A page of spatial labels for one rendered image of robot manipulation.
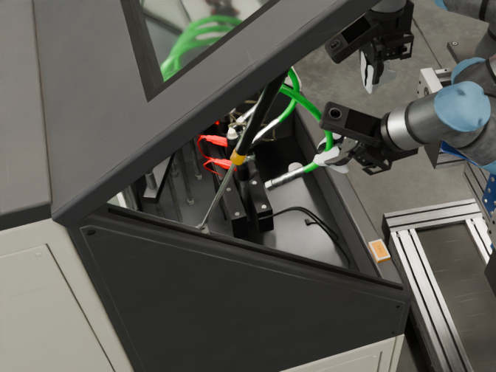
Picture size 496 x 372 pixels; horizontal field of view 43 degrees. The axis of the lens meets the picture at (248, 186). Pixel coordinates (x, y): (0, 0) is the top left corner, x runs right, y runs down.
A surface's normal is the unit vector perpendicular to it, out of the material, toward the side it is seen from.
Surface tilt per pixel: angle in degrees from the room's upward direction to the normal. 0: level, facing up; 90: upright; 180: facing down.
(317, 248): 0
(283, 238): 0
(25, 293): 90
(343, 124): 21
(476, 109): 45
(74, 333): 90
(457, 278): 0
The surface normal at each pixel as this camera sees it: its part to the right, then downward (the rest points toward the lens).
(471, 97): 0.55, -0.19
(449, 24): -0.07, -0.66
